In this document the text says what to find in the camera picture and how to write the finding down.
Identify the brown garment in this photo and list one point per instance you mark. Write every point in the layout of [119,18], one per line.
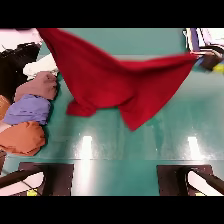
[36,86]

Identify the red garment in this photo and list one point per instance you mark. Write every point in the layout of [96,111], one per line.
[133,80]

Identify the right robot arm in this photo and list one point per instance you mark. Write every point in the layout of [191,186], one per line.
[203,183]

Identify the white garment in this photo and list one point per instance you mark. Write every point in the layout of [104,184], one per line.
[38,66]

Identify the black garment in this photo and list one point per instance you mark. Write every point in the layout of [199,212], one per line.
[10,73]

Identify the tan garment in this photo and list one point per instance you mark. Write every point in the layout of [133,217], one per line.
[3,106]

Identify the purple garment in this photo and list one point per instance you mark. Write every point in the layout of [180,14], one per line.
[28,110]

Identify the orange garment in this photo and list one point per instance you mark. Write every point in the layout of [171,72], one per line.
[21,138]

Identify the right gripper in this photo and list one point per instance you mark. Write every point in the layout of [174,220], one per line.
[210,61]

